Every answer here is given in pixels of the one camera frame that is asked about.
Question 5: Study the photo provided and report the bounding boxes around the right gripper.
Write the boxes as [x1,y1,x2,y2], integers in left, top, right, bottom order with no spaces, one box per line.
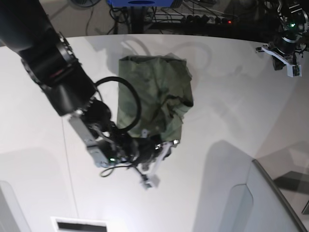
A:
[128,134,179,190]

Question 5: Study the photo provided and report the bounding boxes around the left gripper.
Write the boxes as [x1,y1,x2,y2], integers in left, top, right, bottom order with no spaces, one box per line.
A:
[255,35,302,77]

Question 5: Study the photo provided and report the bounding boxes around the green t-shirt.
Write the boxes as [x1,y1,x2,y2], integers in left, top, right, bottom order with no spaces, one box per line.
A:
[118,56,194,142]

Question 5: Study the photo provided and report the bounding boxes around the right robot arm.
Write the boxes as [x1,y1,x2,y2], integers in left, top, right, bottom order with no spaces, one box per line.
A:
[0,0,179,189]

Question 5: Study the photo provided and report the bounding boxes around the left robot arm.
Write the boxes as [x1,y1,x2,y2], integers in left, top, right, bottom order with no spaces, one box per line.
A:
[255,0,309,77]

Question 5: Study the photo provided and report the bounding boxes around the white label plate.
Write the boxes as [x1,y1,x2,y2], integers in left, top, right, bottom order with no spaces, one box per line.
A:
[51,217,110,232]

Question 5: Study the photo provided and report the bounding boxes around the black power strip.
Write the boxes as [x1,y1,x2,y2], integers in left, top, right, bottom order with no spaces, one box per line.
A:
[149,13,239,25]

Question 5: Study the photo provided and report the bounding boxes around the black table leg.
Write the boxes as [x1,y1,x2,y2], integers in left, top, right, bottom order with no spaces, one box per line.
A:
[129,7,147,34]

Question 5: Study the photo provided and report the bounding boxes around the blue box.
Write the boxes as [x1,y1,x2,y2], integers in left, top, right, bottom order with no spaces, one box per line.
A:
[107,0,173,7]

